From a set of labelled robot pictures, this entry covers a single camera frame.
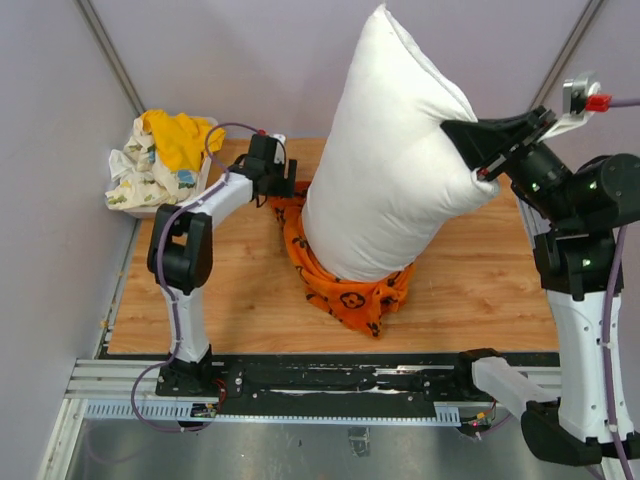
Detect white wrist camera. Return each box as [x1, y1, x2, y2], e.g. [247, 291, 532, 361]
[541, 71, 612, 141]
[264, 134, 286, 165]

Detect right aluminium frame post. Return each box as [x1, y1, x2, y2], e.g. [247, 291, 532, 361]
[530, 0, 608, 109]

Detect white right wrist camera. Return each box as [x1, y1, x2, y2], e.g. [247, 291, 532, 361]
[541, 71, 612, 141]

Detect yellow cloth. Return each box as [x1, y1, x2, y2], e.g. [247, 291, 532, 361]
[140, 109, 226, 172]

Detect left aluminium frame post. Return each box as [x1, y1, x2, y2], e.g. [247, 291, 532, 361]
[73, 1, 146, 147]

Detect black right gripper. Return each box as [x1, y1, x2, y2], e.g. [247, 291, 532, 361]
[442, 103, 579, 229]

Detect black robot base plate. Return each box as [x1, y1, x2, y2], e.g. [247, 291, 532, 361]
[154, 352, 561, 419]

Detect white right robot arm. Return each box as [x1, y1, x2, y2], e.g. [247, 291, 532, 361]
[442, 107, 639, 466]

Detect white plastic basket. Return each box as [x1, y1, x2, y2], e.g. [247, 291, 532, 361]
[104, 115, 220, 220]

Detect aluminium frame post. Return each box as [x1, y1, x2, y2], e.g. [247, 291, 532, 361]
[530, 0, 608, 109]
[73, 1, 146, 147]

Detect white pillow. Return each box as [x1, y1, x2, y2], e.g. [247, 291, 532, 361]
[302, 5, 500, 282]

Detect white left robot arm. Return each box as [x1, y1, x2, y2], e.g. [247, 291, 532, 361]
[147, 133, 297, 396]

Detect white printed cloth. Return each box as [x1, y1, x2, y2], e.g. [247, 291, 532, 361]
[105, 118, 201, 213]

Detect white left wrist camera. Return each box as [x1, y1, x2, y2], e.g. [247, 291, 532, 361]
[264, 134, 286, 165]

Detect orange patterned plush pillowcase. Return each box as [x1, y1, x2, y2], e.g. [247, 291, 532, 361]
[268, 181, 416, 338]

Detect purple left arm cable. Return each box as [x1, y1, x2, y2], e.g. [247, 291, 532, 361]
[130, 123, 261, 434]

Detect grey slotted cable duct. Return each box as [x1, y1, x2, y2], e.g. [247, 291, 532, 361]
[85, 393, 461, 427]

